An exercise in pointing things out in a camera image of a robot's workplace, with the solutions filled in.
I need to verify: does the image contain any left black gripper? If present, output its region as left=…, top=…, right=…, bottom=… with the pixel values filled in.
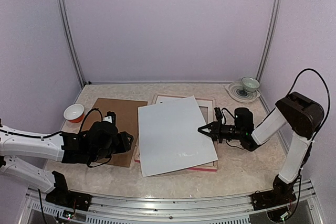
left=89, top=131, right=133, bottom=163

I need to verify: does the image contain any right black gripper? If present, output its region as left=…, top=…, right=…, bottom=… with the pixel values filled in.
left=198, top=119, right=244, bottom=143

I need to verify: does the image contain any white photo mat border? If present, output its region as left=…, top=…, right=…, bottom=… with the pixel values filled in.
left=151, top=94, right=216, bottom=123

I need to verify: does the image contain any red sunset sea photo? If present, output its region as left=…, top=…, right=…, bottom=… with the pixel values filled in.
left=138, top=96, right=218, bottom=177

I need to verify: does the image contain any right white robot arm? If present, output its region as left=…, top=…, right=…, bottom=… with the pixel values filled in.
left=198, top=92, right=324, bottom=205

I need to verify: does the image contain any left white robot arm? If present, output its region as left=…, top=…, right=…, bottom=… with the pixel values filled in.
left=1, top=116, right=134, bottom=206

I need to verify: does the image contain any brown cardboard backing board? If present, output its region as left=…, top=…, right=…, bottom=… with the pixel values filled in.
left=79, top=98, right=148, bottom=167

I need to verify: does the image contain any white swirl pattern plate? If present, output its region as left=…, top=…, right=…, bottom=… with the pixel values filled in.
left=225, top=82, right=260, bottom=103

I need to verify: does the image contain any pale green ceramic bowl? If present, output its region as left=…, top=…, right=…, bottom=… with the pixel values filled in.
left=241, top=77, right=260, bottom=92

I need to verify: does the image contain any orange white bowl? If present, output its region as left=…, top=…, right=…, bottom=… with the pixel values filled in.
left=63, top=104, right=85, bottom=123

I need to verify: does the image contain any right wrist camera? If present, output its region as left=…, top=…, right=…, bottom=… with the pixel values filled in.
left=214, top=107, right=224, bottom=124

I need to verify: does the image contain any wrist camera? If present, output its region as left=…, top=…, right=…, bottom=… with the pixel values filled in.
left=214, top=107, right=224, bottom=124
left=103, top=111, right=116, bottom=125

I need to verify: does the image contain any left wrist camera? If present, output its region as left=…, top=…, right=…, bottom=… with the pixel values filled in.
left=103, top=111, right=116, bottom=125

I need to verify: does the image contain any aluminium front rail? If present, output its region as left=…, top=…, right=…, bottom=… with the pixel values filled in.
left=18, top=179, right=323, bottom=224

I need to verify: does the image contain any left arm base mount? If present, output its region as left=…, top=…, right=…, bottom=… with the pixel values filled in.
left=46, top=171, right=92, bottom=211

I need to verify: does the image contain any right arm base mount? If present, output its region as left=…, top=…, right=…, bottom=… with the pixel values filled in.
left=250, top=175, right=299, bottom=210

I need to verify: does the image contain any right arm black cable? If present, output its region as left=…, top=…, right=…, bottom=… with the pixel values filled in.
left=287, top=68, right=331, bottom=141

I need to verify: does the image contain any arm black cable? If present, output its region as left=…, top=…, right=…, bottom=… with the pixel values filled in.
left=0, top=108, right=104, bottom=140
left=287, top=68, right=331, bottom=141

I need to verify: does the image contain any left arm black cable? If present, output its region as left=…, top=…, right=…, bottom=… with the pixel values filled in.
left=0, top=108, right=104, bottom=140

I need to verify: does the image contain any right aluminium corner post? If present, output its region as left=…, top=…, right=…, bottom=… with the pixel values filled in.
left=256, top=0, right=281, bottom=82

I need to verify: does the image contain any aluminium corner post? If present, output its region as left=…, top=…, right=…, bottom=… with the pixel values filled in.
left=256, top=0, right=281, bottom=82
left=57, top=0, right=86, bottom=88

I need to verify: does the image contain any left aluminium corner post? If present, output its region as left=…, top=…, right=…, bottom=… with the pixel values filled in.
left=57, top=0, right=86, bottom=88

